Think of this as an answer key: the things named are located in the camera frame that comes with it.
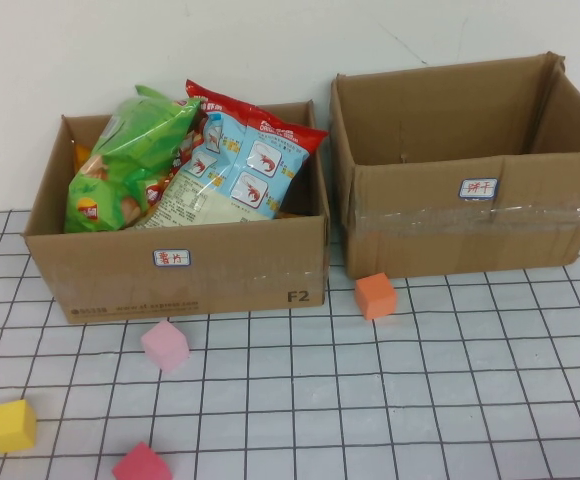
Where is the magenta foam cube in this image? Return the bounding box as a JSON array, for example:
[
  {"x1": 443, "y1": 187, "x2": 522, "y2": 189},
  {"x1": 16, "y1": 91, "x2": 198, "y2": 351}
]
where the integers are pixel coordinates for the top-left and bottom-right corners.
[{"x1": 112, "y1": 441, "x2": 172, "y2": 480}]

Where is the yellow foam cube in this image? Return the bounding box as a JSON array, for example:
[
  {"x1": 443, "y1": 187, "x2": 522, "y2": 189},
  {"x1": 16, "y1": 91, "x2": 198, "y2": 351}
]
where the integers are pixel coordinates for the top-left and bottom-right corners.
[{"x1": 0, "y1": 398, "x2": 38, "y2": 455}]

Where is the orange snack bag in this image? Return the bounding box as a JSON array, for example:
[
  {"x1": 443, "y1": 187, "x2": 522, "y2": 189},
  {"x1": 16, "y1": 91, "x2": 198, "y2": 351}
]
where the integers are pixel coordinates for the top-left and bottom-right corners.
[{"x1": 72, "y1": 142, "x2": 94, "y2": 176}]

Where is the light pink foam cube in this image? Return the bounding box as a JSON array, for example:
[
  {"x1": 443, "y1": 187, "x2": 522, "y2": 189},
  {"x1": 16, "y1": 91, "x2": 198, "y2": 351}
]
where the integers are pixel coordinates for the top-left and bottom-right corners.
[{"x1": 140, "y1": 320, "x2": 191, "y2": 374}]

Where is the taped cardboard box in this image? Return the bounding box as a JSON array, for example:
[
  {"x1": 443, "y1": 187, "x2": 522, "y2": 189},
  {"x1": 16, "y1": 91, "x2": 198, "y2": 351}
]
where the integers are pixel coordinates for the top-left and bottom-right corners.
[{"x1": 329, "y1": 49, "x2": 580, "y2": 280}]

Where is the white black-grid tablecloth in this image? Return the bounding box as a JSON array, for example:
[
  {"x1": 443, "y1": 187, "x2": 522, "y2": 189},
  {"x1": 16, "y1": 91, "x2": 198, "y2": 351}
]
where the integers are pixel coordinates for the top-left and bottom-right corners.
[{"x1": 0, "y1": 209, "x2": 580, "y2": 480}]

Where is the cardboard box marked F2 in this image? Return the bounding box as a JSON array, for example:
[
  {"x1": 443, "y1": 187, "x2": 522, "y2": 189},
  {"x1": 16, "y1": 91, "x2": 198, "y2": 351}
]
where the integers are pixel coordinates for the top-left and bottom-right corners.
[{"x1": 23, "y1": 99, "x2": 332, "y2": 325}]

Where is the red blue shrimp chip bag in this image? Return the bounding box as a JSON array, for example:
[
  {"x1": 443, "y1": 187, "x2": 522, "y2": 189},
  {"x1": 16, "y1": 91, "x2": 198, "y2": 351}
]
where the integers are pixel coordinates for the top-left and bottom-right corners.
[{"x1": 134, "y1": 78, "x2": 330, "y2": 230}]

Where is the green potato chip bag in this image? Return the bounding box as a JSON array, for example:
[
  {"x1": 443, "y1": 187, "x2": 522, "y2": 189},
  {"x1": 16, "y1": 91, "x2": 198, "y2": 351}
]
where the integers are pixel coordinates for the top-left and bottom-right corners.
[{"x1": 63, "y1": 83, "x2": 206, "y2": 235}]

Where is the orange foam cube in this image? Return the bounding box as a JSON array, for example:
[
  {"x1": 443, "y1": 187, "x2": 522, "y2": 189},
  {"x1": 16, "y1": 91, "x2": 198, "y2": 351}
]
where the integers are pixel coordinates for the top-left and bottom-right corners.
[{"x1": 354, "y1": 272, "x2": 399, "y2": 321}]

